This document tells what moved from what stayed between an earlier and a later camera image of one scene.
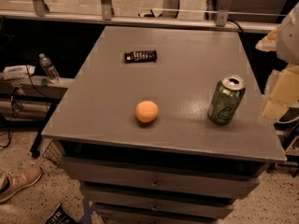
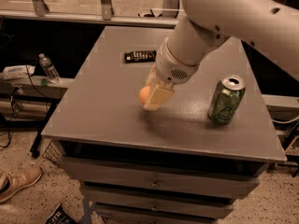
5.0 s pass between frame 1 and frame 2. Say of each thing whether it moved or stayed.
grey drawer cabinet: stayed
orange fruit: moved
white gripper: moved
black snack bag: stayed
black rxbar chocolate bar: stayed
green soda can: stayed
